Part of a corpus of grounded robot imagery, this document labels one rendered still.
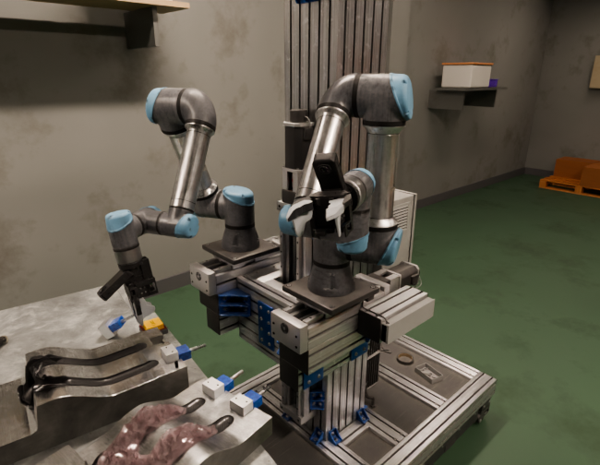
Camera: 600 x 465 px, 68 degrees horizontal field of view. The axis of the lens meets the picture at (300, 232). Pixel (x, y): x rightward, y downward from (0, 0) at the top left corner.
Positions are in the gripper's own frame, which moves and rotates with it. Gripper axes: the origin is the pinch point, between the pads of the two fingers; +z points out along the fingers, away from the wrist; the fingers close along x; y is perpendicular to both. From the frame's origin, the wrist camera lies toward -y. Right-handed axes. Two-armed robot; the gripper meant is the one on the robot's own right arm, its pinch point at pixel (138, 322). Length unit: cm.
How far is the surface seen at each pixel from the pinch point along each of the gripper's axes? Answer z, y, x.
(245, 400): 12.3, 12.5, -42.8
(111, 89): -81, 55, 193
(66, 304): 7, -15, 58
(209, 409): 13.7, 4.5, -37.1
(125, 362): 6.3, -8.1, -8.8
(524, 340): 117, 234, 6
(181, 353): 6.7, 6.1, -17.0
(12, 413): 6.3, -37.0, -10.8
